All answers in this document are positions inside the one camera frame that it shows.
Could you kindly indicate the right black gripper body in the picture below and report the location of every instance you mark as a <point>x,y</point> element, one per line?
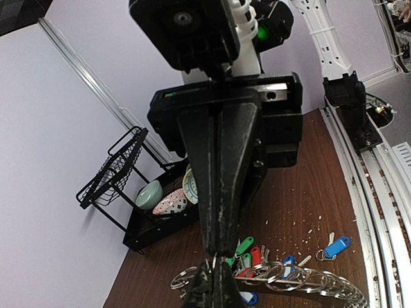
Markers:
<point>279,99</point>

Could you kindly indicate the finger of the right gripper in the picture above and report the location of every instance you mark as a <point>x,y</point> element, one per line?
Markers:
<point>237,134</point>
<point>196,127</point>

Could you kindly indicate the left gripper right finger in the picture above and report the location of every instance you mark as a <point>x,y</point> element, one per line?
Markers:
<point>225,289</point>

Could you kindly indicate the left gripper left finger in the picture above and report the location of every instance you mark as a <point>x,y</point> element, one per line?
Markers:
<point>200,293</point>

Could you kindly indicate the pile of tagged keys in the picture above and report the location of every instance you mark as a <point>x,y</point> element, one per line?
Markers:
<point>251,261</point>

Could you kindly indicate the blue tagged key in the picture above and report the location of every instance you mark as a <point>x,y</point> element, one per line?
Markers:
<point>334,248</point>
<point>249,298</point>

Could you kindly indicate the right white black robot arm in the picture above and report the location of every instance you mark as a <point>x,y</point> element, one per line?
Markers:
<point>343,89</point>

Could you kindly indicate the yellow patterned bowl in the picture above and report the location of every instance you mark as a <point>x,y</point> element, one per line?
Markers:
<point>189,187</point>

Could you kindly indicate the pink patterned bowl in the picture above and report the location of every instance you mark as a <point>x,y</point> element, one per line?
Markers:
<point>173,203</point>

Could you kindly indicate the light green bowl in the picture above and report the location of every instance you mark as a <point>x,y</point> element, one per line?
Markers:
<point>149,196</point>

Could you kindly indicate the right green led board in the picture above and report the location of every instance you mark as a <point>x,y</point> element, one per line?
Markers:
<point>379,111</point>

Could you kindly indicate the right aluminium frame post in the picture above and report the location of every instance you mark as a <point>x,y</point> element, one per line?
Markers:
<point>104,94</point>

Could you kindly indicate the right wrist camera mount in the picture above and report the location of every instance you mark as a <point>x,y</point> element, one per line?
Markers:
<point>204,40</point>

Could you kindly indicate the black wire dish rack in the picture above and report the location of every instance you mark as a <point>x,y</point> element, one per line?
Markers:
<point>112,192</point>

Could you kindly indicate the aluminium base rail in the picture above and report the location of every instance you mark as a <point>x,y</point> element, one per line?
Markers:
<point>380,196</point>

